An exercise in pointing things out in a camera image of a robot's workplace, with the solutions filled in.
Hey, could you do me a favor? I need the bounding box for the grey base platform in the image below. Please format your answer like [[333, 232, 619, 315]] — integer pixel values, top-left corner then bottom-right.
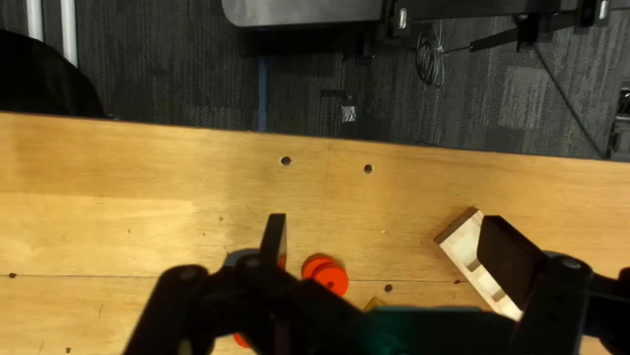
[[221, 0, 386, 31]]

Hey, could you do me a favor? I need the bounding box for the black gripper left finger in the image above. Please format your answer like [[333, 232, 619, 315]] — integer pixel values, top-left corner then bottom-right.
[[125, 214, 371, 355]]

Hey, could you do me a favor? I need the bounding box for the white metal tube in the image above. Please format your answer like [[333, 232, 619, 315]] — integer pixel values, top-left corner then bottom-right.
[[24, 0, 46, 44], [58, 0, 79, 68]]

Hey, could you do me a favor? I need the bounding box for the red round disc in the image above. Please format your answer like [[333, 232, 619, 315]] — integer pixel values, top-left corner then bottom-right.
[[300, 253, 337, 283], [314, 261, 351, 299]]

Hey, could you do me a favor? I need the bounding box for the coiled black cable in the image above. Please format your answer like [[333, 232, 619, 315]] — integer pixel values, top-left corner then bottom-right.
[[414, 29, 449, 88]]

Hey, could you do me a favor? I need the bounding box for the black bulky object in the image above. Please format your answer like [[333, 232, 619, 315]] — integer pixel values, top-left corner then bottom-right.
[[0, 29, 109, 121]]

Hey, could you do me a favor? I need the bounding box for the blue floor strip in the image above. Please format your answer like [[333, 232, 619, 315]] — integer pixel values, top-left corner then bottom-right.
[[255, 56, 272, 135]]

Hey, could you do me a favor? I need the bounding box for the long black floor cable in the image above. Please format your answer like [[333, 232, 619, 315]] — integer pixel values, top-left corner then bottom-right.
[[532, 46, 609, 161]]

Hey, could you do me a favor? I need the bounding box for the large green cube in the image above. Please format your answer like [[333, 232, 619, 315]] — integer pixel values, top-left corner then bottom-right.
[[367, 309, 514, 355]]

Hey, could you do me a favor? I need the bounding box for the wooden ladder shaped frame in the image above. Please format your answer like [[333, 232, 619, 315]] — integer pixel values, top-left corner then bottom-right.
[[434, 206, 528, 324]]

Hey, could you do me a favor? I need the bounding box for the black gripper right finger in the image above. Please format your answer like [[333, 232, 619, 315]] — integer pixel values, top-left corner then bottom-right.
[[477, 216, 630, 355]]

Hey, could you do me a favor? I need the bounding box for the black floor device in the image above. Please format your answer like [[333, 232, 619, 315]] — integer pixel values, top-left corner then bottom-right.
[[607, 82, 630, 161]]

